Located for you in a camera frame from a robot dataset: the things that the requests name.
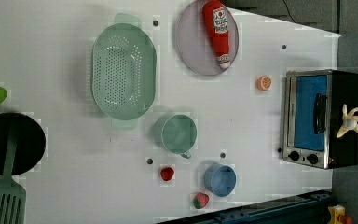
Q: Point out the blue metal frame rail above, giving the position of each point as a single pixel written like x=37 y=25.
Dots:
x=307 y=208

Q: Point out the red toy strawberry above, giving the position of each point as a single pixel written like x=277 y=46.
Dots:
x=167 y=173

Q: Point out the green plastic colander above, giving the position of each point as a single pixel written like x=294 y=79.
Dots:
x=124 y=71

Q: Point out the yellow red toy block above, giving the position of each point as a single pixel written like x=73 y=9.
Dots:
x=338 y=215

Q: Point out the black frying pan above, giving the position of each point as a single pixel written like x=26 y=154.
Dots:
x=31 y=142

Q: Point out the green slotted spatula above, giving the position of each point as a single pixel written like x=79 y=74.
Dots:
x=12 y=194

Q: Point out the red plush ketchup bottle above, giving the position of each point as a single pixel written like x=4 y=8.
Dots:
x=216 y=26

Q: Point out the orange slice toy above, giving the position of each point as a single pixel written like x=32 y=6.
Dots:
x=264 y=83

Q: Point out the blue cup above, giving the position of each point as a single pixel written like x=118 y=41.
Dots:
x=220 y=179

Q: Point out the black toaster oven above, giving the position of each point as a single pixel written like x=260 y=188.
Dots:
x=314 y=105

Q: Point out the pink green toy strawberry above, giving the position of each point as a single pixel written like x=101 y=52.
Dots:
x=200 y=200

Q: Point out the peeled toy banana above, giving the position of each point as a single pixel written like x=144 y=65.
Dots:
x=349 y=121

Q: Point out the green mug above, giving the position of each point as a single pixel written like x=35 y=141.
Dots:
x=176 y=134

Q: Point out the grey round plate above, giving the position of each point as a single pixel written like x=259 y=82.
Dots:
x=193 y=44

